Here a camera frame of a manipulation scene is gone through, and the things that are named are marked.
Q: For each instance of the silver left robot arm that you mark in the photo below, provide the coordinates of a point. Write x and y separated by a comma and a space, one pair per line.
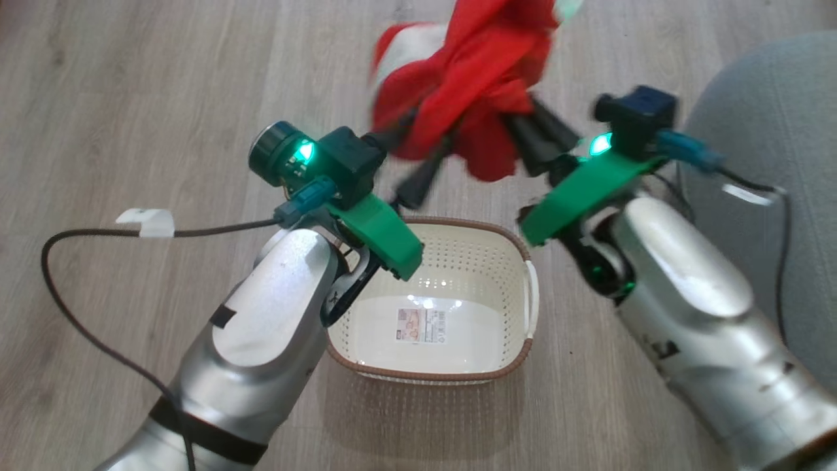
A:
261, 327

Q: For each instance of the red garment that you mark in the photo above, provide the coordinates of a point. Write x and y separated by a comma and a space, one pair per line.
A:
484, 65

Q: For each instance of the cream laundry basket brown rim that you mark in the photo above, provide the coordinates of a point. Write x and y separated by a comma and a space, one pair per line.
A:
464, 281

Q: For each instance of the printed basket label sticker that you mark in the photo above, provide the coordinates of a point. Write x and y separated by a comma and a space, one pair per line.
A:
422, 325

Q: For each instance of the blue camera connector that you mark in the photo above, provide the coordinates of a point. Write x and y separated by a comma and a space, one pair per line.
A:
304, 199
686, 152

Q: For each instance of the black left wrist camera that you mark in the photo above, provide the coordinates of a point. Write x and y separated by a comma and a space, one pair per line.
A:
340, 160

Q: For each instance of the blue left camera connector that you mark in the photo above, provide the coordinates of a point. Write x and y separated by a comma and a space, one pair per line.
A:
304, 199

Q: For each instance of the dark right wrist camera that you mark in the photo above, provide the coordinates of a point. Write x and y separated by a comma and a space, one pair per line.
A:
637, 118

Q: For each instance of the blue right camera connector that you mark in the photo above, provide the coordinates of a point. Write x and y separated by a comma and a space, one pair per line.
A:
686, 152

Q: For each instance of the grey fabric sofa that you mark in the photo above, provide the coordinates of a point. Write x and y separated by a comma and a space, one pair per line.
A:
785, 104

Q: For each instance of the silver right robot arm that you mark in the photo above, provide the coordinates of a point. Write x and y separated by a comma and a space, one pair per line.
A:
706, 314

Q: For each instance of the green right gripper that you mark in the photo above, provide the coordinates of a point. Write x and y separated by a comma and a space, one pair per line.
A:
582, 190

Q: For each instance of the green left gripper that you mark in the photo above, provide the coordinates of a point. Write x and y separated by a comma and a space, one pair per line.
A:
382, 232

